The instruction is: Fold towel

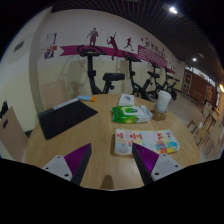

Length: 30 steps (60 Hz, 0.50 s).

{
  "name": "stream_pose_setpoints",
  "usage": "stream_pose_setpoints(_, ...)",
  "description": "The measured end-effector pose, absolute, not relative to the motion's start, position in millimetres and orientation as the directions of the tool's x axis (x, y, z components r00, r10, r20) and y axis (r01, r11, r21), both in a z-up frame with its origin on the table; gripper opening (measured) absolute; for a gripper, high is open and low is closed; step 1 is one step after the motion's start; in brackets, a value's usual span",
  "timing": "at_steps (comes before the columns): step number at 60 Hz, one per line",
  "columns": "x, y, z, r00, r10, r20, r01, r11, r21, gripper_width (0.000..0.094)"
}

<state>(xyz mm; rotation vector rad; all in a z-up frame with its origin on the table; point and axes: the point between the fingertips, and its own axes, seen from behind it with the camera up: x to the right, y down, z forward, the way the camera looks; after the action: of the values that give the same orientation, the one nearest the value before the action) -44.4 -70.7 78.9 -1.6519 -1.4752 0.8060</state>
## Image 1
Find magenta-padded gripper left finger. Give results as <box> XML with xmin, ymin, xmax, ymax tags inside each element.
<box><xmin>41</xmin><ymin>143</ymin><xmax>93</xmax><ymax>186</ymax></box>

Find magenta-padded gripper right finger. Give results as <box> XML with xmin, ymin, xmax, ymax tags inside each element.
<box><xmin>131</xmin><ymin>142</ymin><xmax>184</xmax><ymax>186</ymax></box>

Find black desk mat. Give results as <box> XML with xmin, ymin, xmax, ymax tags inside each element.
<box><xmin>37</xmin><ymin>97</ymin><xmax>99</xmax><ymax>140</ymax></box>

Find round wooden coaster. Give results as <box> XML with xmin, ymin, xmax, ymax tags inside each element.
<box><xmin>150</xmin><ymin>108</ymin><xmax>168</xmax><ymax>122</ymax></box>

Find green wet wipes pack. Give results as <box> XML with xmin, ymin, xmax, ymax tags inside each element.
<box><xmin>111</xmin><ymin>105</ymin><xmax>154</xmax><ymax>124</ymax></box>

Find white paper cup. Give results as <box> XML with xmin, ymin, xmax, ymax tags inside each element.
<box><xmin>155</xmin><ymin>90</ymin><xmax>172</xmax><ymax>114</ymax></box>

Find blue and orange tube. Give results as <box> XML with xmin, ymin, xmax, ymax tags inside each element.
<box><xmin>76</xmin><ymin>94</ymin><xmax>97</xmax><ymax>103</ymax></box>

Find small white flat box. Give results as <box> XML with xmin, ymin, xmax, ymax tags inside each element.
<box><xmin>118</xmin><ymin>93</ymin><xmax>135</xmax><ymax>107</ymax></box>

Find light wooden chair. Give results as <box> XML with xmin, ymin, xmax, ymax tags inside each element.
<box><xmin>40</xmin><ymin>79</ymin><xmax>73</xmax><ymax>111</ymax></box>
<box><xmin>0</xmin><ymin>106</ymin><xmax>30</xmax><ymax>163</ymax></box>

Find group of wooden chairs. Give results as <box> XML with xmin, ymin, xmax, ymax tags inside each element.
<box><xmin>186</xmin><ymin>99</ymin><xmax>224</xmax><ymax>158</ymax></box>

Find black exercise bike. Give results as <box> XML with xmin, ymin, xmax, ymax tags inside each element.
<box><xmin>121</xmin><ymin>50</ymin><xmax>161</xmax><ymax>103</ymax></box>
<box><xmin>148</xmin><ymin>60</ymin><xmax>179</xmax><ymax>101</ymax></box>
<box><xmin>77</xmin><ymin>44</ymin><xmax>126</xmax><ymax>96</ymax></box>
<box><xmin>163</xmin><ymin>67</ymin><xmax>181</xmax><ymax>95</ymax></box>

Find wall posters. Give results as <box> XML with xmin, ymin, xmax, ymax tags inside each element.
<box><xmin>44</xmin><ymin>32</ymin><xmax>58</xmax><ymax>60</ymax></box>

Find grey wall plate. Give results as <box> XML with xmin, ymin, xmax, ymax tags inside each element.
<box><xmin>13</xmin><ymin>40</ymin><xmax>25</xmax><ymax>53</ymax></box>

